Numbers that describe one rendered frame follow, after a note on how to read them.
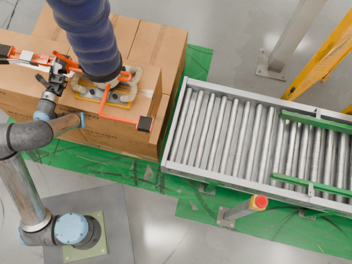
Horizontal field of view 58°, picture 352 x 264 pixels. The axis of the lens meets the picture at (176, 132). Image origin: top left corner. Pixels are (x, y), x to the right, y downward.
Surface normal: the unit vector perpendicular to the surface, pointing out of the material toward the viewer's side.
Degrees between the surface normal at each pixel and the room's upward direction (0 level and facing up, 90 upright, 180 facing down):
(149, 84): 0
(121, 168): 0
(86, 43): 78
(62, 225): 4
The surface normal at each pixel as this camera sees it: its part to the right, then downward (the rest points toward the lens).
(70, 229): 0.07, -0.38
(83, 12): 0.39, 0.75
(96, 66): 0.07, 0.82
